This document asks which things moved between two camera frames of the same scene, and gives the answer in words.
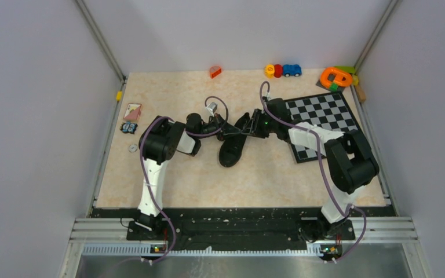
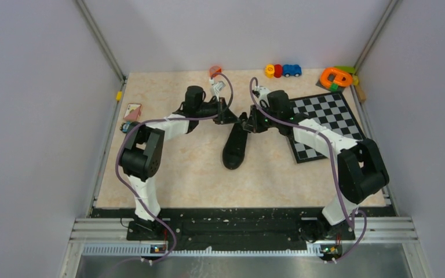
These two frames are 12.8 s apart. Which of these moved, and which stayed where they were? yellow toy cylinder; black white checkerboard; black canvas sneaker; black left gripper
Moved: black left gripper
Stayed: yellow toy cylinder; black canvas sneaker; black white checkerboard
